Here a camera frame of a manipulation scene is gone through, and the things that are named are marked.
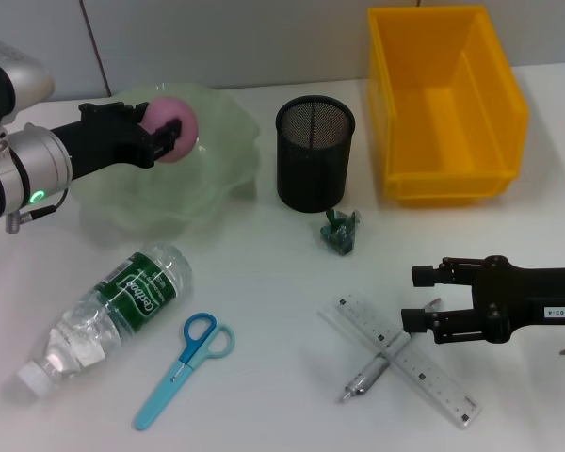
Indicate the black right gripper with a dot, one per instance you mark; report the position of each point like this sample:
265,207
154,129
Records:
522,296

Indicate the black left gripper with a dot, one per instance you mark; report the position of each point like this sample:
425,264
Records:
103,141

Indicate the pink toy peach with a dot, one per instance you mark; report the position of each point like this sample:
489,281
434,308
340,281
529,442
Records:
169,108

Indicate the green plastic wrapper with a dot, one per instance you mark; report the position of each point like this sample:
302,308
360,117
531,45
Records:
339,235

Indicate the clear green-label water bottle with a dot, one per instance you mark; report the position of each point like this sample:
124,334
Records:
122,301

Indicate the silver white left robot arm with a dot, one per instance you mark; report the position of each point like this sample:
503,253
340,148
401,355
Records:
37,160

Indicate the green glass fruit bowl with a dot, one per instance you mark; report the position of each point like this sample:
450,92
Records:
216,155

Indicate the transparent plastic ruler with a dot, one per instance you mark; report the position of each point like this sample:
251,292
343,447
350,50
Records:
433,376

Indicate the silver grey pen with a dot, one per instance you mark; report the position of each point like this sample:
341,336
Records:
365,376

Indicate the black mesh pen holder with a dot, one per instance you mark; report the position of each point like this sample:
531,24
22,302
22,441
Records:
313,169

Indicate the blue scissors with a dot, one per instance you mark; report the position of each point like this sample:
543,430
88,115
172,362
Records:
165,391

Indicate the yellow plastic bin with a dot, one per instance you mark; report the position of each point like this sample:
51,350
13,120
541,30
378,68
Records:
452,141

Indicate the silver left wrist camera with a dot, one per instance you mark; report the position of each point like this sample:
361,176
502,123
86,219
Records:
23,75

